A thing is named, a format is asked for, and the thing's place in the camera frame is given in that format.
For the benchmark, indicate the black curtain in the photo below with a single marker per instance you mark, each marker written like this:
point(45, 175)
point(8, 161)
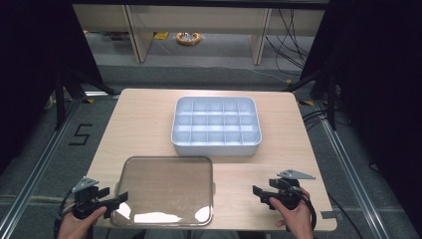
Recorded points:
point(30, 66)
point(378, 83)

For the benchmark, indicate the grey tape piece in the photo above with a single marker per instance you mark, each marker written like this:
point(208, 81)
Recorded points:
point(328, 214)

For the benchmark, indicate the yellow flat item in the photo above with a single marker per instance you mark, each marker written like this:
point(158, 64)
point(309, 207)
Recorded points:
point(161, 36)

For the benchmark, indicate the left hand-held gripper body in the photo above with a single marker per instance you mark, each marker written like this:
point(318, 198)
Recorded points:
point(87, 199)

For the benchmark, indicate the black metal stand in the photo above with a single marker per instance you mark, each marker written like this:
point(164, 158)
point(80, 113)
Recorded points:
point(331, 99)
point(60, 99)

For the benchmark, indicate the person's left hand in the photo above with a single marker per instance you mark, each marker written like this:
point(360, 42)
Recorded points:
point(75, 225)

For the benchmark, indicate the clear plastic lid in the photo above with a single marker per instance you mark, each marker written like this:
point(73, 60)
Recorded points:
point(166, 191)

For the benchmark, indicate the person's right hand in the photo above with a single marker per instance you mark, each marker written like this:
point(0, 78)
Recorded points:
point(296, 220)

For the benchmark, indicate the white compartment storage box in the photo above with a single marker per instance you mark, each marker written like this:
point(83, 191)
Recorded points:
point(216, 126)

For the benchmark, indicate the aluminium floor rail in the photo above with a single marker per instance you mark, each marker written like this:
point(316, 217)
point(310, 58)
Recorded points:
point(351, 166)
point(36, 169)

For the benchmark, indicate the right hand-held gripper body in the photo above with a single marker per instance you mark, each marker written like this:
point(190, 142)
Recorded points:
point(289, 195)

